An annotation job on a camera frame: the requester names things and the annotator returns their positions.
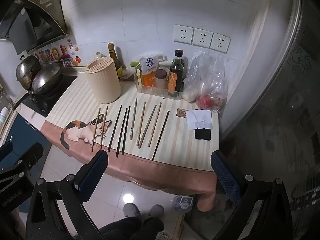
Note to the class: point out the thin brown chopstick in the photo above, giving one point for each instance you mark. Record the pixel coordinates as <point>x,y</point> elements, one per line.
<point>104,127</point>
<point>96,130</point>

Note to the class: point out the glass sliding door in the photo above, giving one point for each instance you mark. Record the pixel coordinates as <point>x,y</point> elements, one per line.
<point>275,105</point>

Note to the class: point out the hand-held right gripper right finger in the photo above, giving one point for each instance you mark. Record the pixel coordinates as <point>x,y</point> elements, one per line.
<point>225,175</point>

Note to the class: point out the small white jar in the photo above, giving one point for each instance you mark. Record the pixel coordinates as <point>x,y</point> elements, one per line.
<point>100,55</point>

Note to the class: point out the clear plastic organizer tray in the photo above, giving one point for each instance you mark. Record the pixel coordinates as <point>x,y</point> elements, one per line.
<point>150,92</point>

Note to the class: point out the dark soy sauce bottle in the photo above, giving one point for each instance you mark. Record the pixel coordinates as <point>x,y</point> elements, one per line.
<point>175,77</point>

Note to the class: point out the black induction cooker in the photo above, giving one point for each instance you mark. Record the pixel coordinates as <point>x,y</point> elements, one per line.
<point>66,81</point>

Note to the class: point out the steel wok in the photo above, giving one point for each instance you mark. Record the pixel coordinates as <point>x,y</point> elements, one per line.
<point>46,78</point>

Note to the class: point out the small brown card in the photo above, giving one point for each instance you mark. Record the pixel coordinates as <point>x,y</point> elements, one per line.
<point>181,112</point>

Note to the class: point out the white round food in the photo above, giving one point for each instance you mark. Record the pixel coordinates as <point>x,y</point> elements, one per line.
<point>190,94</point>

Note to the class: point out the red tomato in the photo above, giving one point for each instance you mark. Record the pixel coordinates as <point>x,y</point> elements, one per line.
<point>205,102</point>

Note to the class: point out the grey fluffy slipper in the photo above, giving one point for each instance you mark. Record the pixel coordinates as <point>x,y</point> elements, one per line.
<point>132,209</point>
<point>155,212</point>

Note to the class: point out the colourful wall stickers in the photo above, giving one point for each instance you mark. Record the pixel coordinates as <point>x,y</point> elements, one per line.
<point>53,53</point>

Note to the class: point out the black smartphone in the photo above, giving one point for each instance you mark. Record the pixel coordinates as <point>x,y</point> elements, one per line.
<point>203,134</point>

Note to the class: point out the wooden stick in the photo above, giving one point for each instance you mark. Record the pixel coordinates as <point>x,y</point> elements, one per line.
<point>178,226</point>

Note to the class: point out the range hood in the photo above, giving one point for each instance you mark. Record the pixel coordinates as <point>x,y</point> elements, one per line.
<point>30,27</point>

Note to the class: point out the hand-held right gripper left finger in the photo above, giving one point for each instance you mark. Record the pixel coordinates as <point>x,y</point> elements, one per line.
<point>96,166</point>

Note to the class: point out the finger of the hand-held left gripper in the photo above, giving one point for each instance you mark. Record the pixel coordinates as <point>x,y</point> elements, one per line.
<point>32,155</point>
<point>5,152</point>

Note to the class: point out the blue cabinet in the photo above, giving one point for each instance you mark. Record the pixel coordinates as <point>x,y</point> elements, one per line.
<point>22,132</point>

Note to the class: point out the clear plastic bag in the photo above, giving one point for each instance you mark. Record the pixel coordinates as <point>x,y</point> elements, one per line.
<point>207,75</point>

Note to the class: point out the brown lid jar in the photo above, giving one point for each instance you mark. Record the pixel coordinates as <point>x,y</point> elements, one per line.
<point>161,80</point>

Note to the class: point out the gold cap oil bottle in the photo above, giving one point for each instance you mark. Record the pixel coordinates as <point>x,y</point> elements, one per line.
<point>113,55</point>

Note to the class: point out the steel pot with lid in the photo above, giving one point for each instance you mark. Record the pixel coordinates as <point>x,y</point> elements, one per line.
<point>25,70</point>

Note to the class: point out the blue white plastic item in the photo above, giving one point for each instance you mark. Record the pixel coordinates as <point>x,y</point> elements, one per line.
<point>182,202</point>

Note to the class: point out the cat print tablecloth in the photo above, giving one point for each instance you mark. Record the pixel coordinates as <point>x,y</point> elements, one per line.
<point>180,152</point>

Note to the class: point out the person's legs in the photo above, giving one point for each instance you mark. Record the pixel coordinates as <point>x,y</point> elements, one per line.
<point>130,230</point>

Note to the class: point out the white orange seasoning bag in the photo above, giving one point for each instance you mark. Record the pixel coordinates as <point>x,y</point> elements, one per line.
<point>148,72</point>

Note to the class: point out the beige ribbed chopstick holder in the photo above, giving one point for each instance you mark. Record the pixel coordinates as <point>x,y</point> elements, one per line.
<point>102,85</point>

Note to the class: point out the white wall socket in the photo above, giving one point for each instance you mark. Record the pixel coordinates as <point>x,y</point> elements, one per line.
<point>183,33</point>
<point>220,43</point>
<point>202,37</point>

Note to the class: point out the yellow box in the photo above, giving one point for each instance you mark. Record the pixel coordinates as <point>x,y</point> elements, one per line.
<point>138,76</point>

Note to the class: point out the white folded paper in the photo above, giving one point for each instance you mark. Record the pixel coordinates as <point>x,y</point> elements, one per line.
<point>200,118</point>

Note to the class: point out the white plastic bottle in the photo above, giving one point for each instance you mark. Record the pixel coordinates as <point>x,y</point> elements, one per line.
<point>3,115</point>

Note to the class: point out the dark glass bottle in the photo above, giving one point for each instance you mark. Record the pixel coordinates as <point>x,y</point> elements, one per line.
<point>122,63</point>

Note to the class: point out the green plastic item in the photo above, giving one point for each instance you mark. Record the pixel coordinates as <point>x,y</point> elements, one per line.
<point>135,64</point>

